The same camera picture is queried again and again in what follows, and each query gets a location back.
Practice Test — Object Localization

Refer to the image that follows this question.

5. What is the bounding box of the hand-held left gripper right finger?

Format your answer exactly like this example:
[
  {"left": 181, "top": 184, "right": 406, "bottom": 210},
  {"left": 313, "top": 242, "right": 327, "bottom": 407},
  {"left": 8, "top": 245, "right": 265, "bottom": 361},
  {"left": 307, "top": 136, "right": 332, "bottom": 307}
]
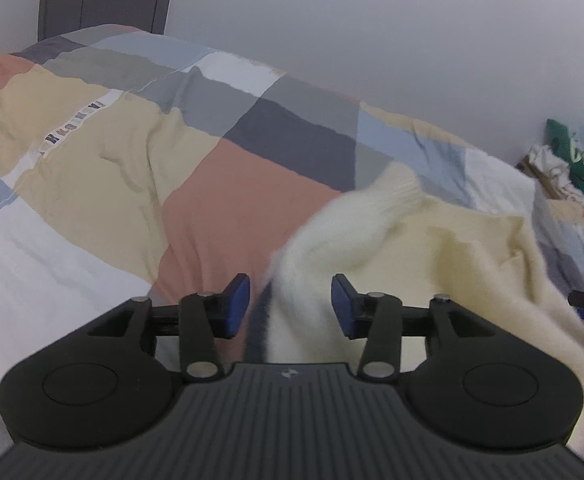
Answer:
[{"left": 332, "top": 273, "right": 493, "bottom": 382}]

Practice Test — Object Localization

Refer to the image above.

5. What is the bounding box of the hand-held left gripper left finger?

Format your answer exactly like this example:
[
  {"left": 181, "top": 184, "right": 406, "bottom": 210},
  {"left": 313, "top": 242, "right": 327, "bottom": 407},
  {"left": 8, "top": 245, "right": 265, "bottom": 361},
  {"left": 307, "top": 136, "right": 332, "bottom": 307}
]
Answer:
[{"left": 87, "top": 273, "right": 251, "bottom": 382}]

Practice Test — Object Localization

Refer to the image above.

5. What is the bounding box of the cream and blue sweater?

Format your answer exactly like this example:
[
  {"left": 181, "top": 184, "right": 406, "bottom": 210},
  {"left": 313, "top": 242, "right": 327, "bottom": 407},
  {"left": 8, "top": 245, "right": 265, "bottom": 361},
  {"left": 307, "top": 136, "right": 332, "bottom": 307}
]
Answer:
[{"left": 252, "top": 162, "right": 584, "bottom": 471}]

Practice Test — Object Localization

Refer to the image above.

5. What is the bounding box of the white crumpled cloth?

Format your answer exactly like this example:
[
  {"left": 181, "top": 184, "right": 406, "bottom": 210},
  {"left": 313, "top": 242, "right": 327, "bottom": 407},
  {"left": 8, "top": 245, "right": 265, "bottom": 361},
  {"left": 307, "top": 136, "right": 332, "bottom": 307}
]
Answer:
[{"left": 526, "top": 142, "right": 572, "bottom": 186}]

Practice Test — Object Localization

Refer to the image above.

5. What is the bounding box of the patchwork bed cover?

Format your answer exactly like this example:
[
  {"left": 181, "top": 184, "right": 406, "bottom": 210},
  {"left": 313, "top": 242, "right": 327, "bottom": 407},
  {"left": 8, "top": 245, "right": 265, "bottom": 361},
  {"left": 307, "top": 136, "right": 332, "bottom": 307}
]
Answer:
[{"left": 0, "top": 22, "right": 584, "bottom": 461}]

